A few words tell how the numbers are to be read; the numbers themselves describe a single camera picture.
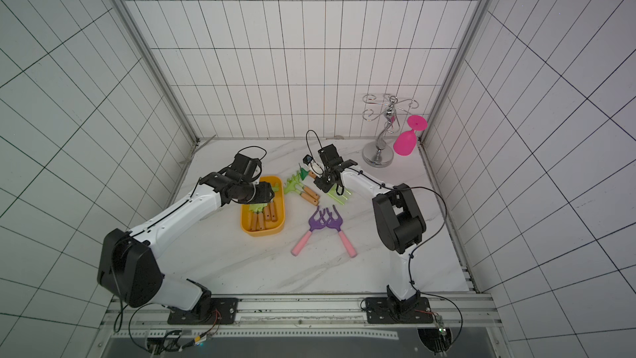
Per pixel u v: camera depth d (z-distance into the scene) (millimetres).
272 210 928
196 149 1203
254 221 900
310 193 981
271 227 888
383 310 732
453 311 686
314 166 846
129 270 412
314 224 906
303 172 1067
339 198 923
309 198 977
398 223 509
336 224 903
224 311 729
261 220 900
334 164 742
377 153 1117
